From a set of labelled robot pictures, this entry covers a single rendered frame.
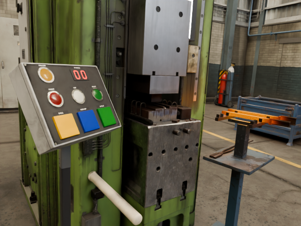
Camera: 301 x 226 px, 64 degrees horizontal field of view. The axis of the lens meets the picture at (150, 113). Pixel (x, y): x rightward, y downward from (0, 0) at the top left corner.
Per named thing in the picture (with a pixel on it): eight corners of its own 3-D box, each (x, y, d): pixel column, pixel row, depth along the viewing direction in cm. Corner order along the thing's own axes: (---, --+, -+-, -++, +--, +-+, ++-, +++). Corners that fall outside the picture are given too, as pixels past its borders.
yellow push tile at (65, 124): (80, 133, 80) (72, 113, 81) (62, 139, 74) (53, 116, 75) (77, 135, 81) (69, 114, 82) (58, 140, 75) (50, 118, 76)
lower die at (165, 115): (176, 120, 139) (177, 105, 138) (148, 123, 127) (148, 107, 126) (136, 108, 172) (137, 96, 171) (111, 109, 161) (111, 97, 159)
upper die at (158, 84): (178, 93, 136) (179, 76, 135) (149, 93, 125) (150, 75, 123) (137, 86, 169) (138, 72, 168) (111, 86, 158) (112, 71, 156)
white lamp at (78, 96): (86, 102, 88) (86, 90, 87) (73, 103, 85) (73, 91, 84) (83, 101, 90) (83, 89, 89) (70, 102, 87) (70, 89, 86)
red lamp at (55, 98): (64, 106, 79) (64, 92, 78) (49, 106, 76) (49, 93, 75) (61, 104, 81) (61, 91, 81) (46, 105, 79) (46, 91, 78)
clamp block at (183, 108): (191, 118, 146) (192, 107, 145) (181, 119, 141) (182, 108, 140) (178, 115, 156) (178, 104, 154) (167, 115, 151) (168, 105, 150)
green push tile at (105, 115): (117, 123, 97) (109, 106, 98) (104, 126, 91) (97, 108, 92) (114, 125, 98) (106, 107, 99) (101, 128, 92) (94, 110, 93)
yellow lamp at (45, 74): (54, 82, 80) (54, 68, 79) (39, 81, 77) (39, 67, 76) (52, 81, 82) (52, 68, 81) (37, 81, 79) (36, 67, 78)
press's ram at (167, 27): (196, 76, 142) (203, 4, 135) (142, 75, 120) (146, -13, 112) (153, 72, 176) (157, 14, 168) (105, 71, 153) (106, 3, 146)
